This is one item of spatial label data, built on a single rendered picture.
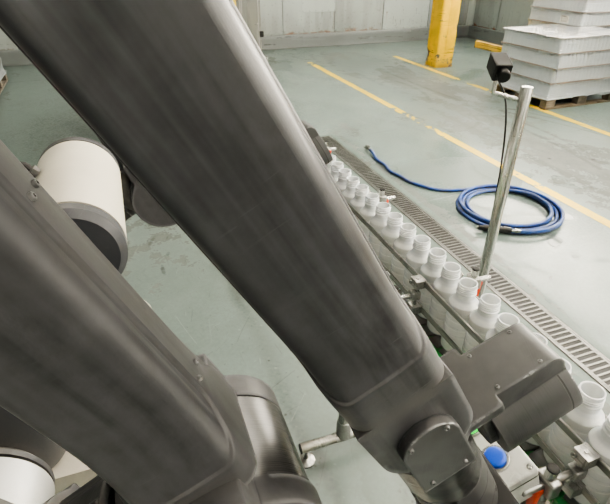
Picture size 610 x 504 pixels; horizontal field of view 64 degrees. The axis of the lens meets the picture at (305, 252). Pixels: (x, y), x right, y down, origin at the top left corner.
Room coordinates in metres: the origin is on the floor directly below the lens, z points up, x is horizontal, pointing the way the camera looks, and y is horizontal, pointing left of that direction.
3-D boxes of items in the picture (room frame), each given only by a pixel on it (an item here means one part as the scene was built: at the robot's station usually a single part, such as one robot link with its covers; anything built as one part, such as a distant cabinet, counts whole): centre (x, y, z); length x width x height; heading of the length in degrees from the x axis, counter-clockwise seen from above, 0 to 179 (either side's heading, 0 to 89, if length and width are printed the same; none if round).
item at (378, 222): (1.11, -0.20, 1.08); 0.06 x 0.06 x 0.17
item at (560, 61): (6.76, -3.36, 0.42); 1.23 x 1.04 x 0.83; 112
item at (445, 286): (0.83, -0.30, 1.08); 0.06 x 0.06 x 0.17
